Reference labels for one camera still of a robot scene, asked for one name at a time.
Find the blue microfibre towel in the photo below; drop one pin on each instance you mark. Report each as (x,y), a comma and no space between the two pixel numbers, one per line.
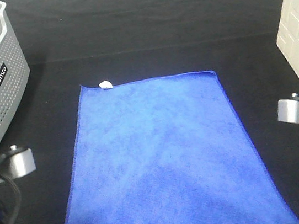
(168,150)

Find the black fabric table cloth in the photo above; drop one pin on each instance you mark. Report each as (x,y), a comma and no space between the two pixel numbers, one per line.
(73,43)

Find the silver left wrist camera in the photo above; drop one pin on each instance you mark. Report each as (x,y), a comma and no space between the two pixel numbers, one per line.
(18,163)

